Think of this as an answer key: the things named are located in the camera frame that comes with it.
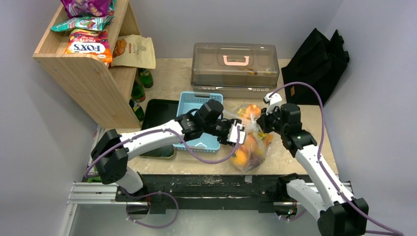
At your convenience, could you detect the clear plastic grocery bag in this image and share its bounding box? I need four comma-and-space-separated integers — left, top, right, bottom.
223, 104, 273, 173

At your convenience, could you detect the black fabric tote bag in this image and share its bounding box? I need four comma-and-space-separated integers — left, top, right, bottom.
281, 29, 350, 104

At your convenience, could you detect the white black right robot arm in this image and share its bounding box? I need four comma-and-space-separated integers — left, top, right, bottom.
257, 103, 369, 236

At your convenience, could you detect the light blue plastic basket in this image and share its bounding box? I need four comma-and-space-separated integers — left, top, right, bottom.
176, 91, 223, 153

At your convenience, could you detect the smoky clear storage box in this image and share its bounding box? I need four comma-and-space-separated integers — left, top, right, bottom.
190, 43, 280, 99

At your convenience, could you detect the dark green tray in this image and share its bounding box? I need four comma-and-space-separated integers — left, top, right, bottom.
142, 99, 179, 159

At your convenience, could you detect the green glass bottle red label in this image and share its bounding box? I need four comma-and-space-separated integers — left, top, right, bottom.
131, 80, 146, 103

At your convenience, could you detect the beige cassava chips bag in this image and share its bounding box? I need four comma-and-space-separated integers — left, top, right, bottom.
111, 34, 156, 69

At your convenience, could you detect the wooden shelf unit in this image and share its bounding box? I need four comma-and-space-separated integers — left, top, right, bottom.
32, 0, 143, 129

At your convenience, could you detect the Fox's candy bag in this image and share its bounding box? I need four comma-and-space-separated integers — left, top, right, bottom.
65, 29, 113, 63

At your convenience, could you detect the teal snack bag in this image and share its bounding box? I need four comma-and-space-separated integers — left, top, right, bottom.
50, 16, 114, 32

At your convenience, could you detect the purple snack bag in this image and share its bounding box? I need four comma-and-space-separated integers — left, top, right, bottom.
61, 0, 113, 19

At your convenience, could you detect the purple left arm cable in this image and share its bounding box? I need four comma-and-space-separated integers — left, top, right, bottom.
84, 125, 242, 229

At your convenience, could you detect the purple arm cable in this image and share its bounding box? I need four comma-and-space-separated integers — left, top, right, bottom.
266, 82, 405, 236
84, 125, 242, 229

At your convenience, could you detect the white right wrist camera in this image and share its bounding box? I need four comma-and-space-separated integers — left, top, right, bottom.
263, 92, 283, 115

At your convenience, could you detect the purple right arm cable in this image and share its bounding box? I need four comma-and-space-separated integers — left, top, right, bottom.
266, 82, 405, 236

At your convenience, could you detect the pink box handle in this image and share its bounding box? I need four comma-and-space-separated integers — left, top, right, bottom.
223, 55, 250, 66

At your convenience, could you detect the black table front rail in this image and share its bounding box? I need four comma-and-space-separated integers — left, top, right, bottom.
81, 174, 310, 216

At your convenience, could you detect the aluminium frame rail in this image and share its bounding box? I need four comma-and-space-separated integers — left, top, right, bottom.
60, 125, 356, 236

